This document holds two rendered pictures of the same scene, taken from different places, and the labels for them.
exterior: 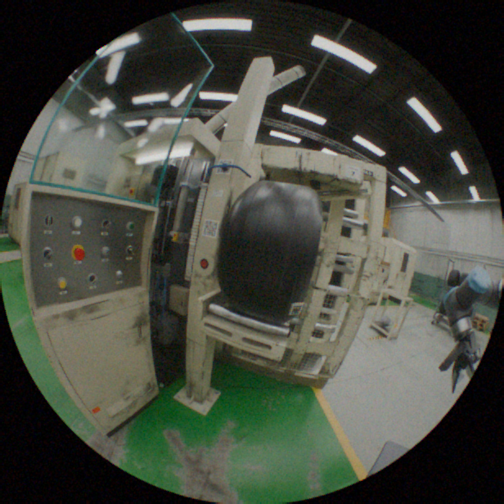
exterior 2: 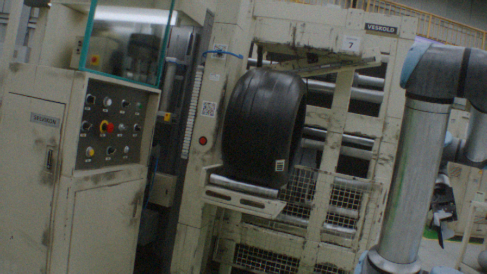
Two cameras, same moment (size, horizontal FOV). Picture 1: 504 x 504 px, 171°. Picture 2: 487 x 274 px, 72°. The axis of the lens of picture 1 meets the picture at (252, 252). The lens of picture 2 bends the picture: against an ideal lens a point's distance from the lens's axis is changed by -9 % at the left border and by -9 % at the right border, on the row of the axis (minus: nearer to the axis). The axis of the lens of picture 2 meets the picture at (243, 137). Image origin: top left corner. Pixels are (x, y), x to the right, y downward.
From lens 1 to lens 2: 1.10 m
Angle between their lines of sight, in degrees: 3
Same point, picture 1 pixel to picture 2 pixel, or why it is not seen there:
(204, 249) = (203, 128)
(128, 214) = (138, 95)
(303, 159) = (298, 32)
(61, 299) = (85, 166)
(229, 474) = not seen: outside the picture
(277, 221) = (263, 105)
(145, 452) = not seen: outside the picture
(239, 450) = not seen: outside the picture
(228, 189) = (224, 74)
